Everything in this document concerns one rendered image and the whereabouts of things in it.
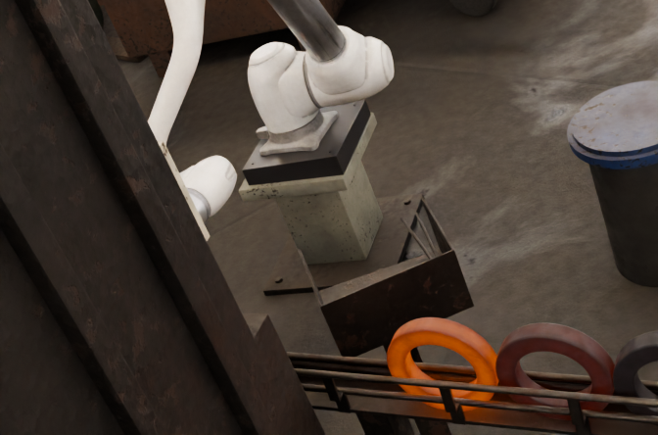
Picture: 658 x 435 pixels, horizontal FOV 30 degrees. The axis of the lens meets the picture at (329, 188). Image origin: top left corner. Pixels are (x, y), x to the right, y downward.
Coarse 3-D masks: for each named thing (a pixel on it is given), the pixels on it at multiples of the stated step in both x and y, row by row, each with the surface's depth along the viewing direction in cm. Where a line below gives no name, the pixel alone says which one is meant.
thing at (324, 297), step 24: (432, 216) 232; (408, 264) 244; (432, 264) 221; (456, 264) 223; (312, 288) 226; (336, 288) 243; (360, 288) 241; (384, 288) 222; (408, 288) 223; (432, 288) 224; (456, 288) 225; (336, 312) 222; (360, 312) 223; (384, 312) 224; (408, 312) 225; (432, 312) 227; (456, 312) 228; (336, 336) 225; (360, 336) 226; (384, 336) 227; (432, 432) 251
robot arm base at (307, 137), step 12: (312, 120) 333; (324, 120) 338; (264, 132) 343; (288, 132) 332; (300, 132) 332; (312, 132) 333; (324, 132) 336; (264, 144) 340; (276, 144) 336; (288, 144) 334; (300, 144) 332; (312, 144) 330
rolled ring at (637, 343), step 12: (636, 336) 183; (648, 336) 181; (624, 348) 184; (636, 348) 181; (648, 348) 180; (624, 360) 183; (636, 360) 182; (648, 360) 181; (624, 372) 184; (636, 372) 187; (624, 384) 186; (636, 384) 187; (624, 396) 188; (636, 396) 187; (648, 396) 188; (636, 408) 188; (648, 408) 187
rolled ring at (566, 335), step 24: (528, 336) 187; (552, 336) 186; (576, 336) 186; (504, 360) 192; (576, 360) 186; (600, 360) 185; (504, 384) 196; (528, 384) 196; (600, 384) 188; (600, 408) 191
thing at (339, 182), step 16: (368, 128) 344; (352, 160) 332; (336, 176) 327; (352, 176) 331; (240, 192) 338; (256, 192) 337; (272, 192) 335; (288, 192) 333; (304, 192) 332; (320, 192) 330
